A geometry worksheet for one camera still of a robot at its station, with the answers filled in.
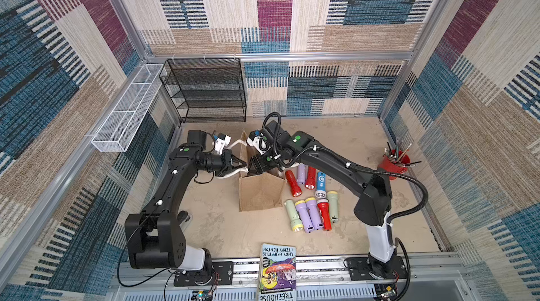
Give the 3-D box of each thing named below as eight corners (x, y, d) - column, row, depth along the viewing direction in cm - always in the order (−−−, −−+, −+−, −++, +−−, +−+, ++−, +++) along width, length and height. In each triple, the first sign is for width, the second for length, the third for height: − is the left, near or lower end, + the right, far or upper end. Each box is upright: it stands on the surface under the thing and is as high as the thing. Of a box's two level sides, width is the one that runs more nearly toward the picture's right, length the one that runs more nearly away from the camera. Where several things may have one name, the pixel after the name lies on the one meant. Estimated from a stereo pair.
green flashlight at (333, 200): (330, 222, 86) (332, 218, 83) (327, 194, 93) (329, 190, 90) (338, 222, 86) (340, 219, 83) (335, 195, 93) (337, 191, 90)
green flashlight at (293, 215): (294, 233, 83) (294, 230, 81) (282, 203, 91) (283, 201, 89) (303, 229, 84) (304, 227, 82) (291, 200, 91) (291, 198, 89)
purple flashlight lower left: (305, 234, 82) (305, 232, 81) (294, 204, 90) (295, 201, 88) (315, 231, 83) (315, 229, 81) (303, 201, 91) (304, 199, 89)
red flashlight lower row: (320, 231, 83) (322, 229, 82) (316, 201, 91) (317, 198, 89) (332, 231, 83) (333, 229, 82) (327, 201, 91) (328, 198, 89)
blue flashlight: (315, 197, 91) (315, 195, 90) (315, 173, 99) (316, 171, 97) (325, 199, 91) (326, 197, 89) (325, 175, 98) (326, 172, 97)
